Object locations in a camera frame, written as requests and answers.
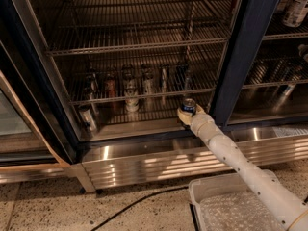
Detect white can behind front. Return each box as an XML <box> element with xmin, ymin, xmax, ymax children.
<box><xmin>122</xmin><ymin>64</ymin><xmax>136</xmax><ymax>90</ymax></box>

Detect bottom wire shelf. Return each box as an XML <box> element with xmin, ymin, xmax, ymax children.
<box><xmin>67</xmin><ymin>61</ymin><xmax>217</xmax><ymax>126</ymax></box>

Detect stainless steel fridge base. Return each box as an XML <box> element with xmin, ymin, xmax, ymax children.
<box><xmin>70</xmin><ymin>124</ymin><xmax>308</xmax><ymax>193</ymax></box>

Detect dark can back left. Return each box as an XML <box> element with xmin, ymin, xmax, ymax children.
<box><xmin>84</xmin><ymin>67</ymin><xmax>98</xmax><ymax>99</ymax></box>

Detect open glass fridge door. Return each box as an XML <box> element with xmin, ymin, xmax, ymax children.
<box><xmin>0</xmin><ymin>0</ymin><xmax>78</xmax><ymax>184</ymax></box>

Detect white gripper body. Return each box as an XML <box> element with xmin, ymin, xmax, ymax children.
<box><xmin>191</xmin><ymin>114</ymin><xmax>218</xmax><ymax>138</ymax></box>

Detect bubble wrap sheet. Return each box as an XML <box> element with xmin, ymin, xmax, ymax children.
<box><xmin>200</xmin><ymin>192</ymin><xmax>285</xmax><ymax>231</ymax></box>

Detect translucent plastic bin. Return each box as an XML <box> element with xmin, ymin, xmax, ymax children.
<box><xmin>188</xmin><ymin>168</ymin><xmax>302</xmax><ymax>231</ymax></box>

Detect black floor cable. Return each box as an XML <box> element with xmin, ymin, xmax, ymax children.
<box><xmin>90</xmin><ymin>185</ymin><xmax>189</xmax><ymax>231</ymax></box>

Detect white red can front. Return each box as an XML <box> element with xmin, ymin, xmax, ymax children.
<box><xmin>124</xmin><ymin>88</ymin><xmax>139</xmax><ymax>112</ymax></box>

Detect middle wire shelf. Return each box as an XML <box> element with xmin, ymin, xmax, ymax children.
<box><xmin>46</xmin><ymin>23</ymin><xmax>231</xmax><ymax>57</ymax></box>

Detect white silver can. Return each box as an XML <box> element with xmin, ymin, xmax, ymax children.
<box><xmin>141</xmin><ymin>64</ymin><xmax>154</xmax><ymax>94</ymax></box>

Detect dark blue fridge pillar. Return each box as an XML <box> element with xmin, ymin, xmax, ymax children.
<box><xmin>210</xmin><ymin>0</ymin><xmax>278</xmax><ymax>128</ymax></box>

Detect slim white red can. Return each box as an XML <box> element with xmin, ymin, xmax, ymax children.
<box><xmin>160</xmin><ymin>64</ymin><xmax>169</xmax><ymax>92</ymax></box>

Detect right compartment wire shelf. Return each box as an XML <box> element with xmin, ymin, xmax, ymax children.
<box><xmin>243</xmin><ymin>44</ymin><xmax>308</xmax><ymax>89</ymax></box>

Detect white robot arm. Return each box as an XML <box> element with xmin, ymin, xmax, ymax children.
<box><xmin>177</xmin><ymin>105</ymin><xmax>308</xmax><ymax>231</ymax></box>

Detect dark blue can back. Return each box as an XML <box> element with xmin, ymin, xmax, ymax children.
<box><xmin>175</xmin><ymin>63</ymin><xmax>189</xmax><ymax>90</ymax></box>

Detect blue pepsi can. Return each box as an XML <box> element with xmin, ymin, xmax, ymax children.
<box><xmin>181</xmin><ymin>97</ymin><xmax>196</xmax><ymax>115</ymax></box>

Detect red orange can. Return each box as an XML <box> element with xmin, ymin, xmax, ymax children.
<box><xmin>105</xmin><ymin>67</ymin><xmax>116</xmax><ymax>98</ymax></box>

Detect silver can front left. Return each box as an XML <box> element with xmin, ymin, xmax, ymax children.
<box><xmin>78</xmin><ymin>105</ymin><xmax>97</xmax><ymax>132</ymax></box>

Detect white can upper right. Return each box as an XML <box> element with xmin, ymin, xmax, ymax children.
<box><xmin>282</xmin><ymin>0</ymin><xmax>308</xmax><ymax>28</ymax></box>

